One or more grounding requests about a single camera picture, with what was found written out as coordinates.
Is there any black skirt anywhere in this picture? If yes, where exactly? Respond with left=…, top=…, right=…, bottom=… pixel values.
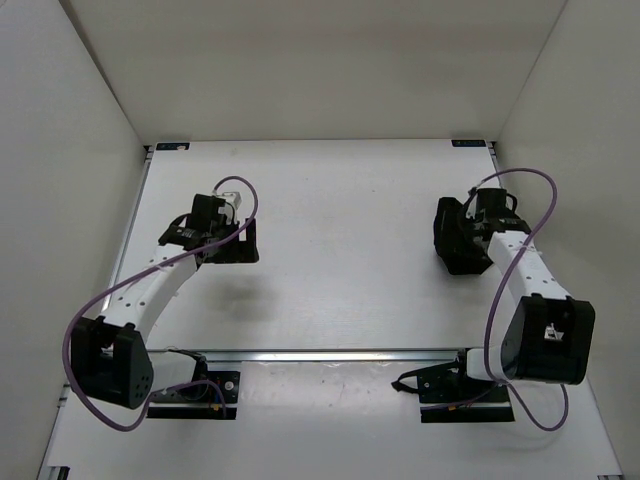
left=433, top=197, right=493, bottom=276

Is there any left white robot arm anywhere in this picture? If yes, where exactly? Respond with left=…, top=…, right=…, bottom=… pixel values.
left=63, top=191, right=259, bottom=410

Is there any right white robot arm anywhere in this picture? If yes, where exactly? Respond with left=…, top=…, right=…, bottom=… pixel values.
left=448, top=188, right=596, bottom=401

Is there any right blue label sticker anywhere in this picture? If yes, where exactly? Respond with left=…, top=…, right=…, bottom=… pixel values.
left=451, top=139, right=487, bottom=148

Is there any blue label sticker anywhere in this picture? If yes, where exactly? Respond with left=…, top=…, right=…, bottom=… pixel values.
left=451, top=139, right=487, bottom=148
left=155, top=142, right=190, bottom=151

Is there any left blue label sticker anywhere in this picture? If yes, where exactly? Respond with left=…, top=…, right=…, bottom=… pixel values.
left=155, top=142, right=190, bottom=151

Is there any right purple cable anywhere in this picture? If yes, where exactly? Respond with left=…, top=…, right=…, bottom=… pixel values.
left=469, top=167, right=571, bottom=431

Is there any purple cable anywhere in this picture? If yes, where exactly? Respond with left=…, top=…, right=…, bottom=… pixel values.
left=63, top=175, right=258, bottom=431
left=469, top=167, right=571, bottom=431

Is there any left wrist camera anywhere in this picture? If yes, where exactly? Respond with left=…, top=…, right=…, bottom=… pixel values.
left=213, top=190, right=242, bottom=216

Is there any aluminium rail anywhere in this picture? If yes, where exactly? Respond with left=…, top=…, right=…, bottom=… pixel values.
left=149, top=347, right=471, bottom=364

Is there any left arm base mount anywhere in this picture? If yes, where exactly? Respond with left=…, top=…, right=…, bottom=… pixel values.
left=147, top=363, right=241, bottom=421

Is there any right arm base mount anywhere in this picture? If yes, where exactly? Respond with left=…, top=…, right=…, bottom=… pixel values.
left=391, top=360, right=515, bottom=424

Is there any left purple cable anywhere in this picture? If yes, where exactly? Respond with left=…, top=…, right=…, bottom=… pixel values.
left=63, top=175, right=258, bottom=431

